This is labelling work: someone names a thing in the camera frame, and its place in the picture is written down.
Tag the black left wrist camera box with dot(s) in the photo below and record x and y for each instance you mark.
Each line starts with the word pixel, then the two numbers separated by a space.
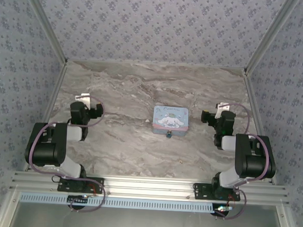
pixel 96 110

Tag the white right camera bracket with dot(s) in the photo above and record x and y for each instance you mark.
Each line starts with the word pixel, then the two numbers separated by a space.
pixel 222 107

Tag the aluminium mounting rail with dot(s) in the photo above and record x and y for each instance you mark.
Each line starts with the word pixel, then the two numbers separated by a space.
pixel 147 186

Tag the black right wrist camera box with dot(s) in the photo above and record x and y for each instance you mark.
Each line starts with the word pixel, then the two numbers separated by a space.
pixel 207 117

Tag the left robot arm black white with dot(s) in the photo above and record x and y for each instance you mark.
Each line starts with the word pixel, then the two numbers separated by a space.
pixel 46 150

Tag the white left camera bracket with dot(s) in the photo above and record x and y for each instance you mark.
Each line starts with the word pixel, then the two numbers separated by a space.
pixel 82 97

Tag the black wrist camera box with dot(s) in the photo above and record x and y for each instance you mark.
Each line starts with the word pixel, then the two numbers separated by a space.
pixel 96 110
pixel 207 117

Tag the small circuit board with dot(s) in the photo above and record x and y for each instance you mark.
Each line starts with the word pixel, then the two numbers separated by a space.
pixel 223 208
pixel 78 199

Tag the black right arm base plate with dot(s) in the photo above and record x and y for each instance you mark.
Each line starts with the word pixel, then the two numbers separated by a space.
pixel 200 191

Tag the white camera bracket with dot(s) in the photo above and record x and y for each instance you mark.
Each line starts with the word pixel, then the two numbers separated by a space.
pixel 82 97
pixel 222 107

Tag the light blue cartoon tin box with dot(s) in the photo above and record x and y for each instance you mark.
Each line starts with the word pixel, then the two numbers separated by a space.
pixel 170 118

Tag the aluminium frame post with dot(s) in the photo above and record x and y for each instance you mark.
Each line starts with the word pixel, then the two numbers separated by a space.
pixel 270 36
pixel 45 22

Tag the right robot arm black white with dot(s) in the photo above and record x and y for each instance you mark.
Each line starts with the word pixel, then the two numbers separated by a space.
pixel 254 163

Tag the aluminium table side rail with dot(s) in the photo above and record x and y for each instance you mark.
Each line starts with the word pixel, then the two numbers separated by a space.
pixel 254 112
pixel 52 107

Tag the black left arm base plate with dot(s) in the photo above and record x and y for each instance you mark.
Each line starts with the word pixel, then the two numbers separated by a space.
pixel 98 186

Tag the small blue padlock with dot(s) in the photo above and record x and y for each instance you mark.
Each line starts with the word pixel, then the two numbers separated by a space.
pixel 169 135

